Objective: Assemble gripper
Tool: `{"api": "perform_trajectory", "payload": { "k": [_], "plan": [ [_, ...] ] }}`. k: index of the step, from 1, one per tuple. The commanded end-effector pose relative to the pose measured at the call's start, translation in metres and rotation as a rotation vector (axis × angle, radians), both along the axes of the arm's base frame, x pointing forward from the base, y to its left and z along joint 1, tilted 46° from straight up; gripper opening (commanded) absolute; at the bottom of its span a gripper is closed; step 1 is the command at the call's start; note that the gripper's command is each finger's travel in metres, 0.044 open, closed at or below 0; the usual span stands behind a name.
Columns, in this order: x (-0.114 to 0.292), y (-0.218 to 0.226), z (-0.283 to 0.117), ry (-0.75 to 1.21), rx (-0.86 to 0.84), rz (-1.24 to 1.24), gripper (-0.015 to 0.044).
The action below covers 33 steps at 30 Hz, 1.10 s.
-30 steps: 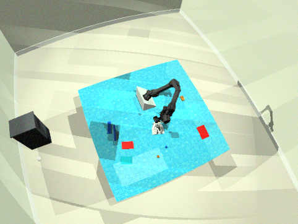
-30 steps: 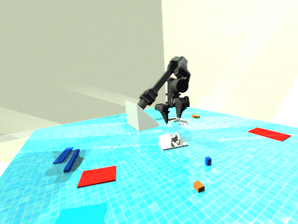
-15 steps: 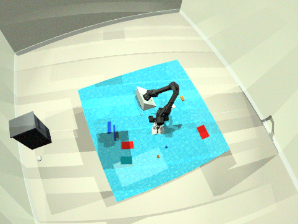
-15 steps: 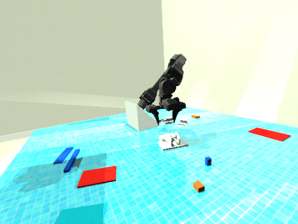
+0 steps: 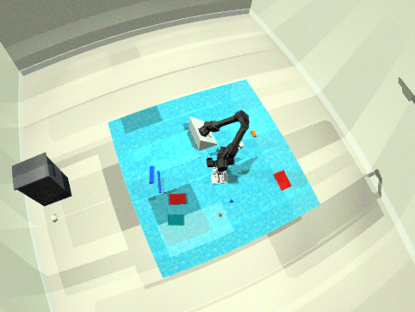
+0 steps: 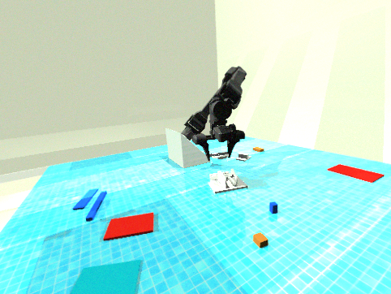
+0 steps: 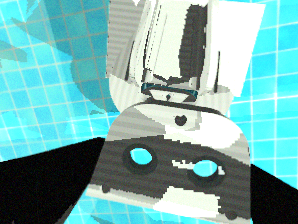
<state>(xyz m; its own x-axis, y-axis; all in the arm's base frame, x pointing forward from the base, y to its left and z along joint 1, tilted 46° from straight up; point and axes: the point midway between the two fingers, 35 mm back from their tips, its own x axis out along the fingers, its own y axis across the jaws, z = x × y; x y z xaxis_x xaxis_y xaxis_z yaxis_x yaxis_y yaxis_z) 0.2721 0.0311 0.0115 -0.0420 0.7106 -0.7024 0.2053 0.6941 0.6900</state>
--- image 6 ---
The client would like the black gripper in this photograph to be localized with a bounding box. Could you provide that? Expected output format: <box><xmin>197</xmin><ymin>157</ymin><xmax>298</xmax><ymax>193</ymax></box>
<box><xmin>192</xmin><ymin>118</ymin><xmax>245</xmax><ymax>161</ymax></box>

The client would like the small blue block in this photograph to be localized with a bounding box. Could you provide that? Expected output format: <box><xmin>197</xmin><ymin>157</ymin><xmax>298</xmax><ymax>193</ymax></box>
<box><xmin>269</xmin><ymin>201</ymin><xmax>278</xmax><ymax>214</ymax></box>

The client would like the red flat plate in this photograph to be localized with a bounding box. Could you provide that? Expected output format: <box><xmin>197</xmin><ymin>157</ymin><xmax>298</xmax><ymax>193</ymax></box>
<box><xmin>104</xmin><ymin>213</ymin><xmax>153</xmax><ymax>240</ymax></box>
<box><xmin>327</xmin><ymin>164</ymin><xmax>385</xmax><ymax>183</ymax></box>

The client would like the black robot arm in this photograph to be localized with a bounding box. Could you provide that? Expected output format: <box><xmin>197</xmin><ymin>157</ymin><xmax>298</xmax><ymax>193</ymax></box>
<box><xmin>182</xmin><ymin>66</ymin><xmax>247</xmax><ymax>143</ymax></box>

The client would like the cyan flat plate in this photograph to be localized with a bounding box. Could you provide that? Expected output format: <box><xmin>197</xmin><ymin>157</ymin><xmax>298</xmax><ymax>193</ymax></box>
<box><xmin>71</xmin><ymin>259</ymin><xmax>141</xmax><ymax>294</ymax></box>

